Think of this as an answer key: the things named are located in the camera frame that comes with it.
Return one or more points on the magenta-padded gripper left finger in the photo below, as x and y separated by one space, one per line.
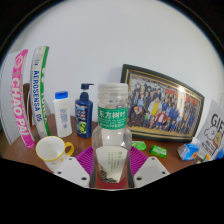
75 170

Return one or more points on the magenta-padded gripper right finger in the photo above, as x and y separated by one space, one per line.
150 169

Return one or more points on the clear green-labelled drink bottle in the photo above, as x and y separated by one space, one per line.
111 133

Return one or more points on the green soap packet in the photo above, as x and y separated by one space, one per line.
139 145
158 151

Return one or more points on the flat round red coaster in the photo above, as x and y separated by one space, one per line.
100 182

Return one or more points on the white yellow-rimmed mug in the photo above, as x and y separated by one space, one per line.
50 151

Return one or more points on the blue tissue pack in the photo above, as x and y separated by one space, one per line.
187 152

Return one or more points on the dark blue pump bottle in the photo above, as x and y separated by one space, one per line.
83 118

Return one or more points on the small clear snack packet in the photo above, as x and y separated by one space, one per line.
202 157

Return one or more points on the white blue-capped lotion bottle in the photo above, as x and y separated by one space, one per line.
62 116

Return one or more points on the framed group photo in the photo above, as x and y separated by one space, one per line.
163 103

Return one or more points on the white printed gift bag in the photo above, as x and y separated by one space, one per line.
213 131

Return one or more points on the pink shuttlecock tube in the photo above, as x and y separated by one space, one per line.
20 110

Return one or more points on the white green shuttlecock tube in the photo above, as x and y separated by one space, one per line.
38 93

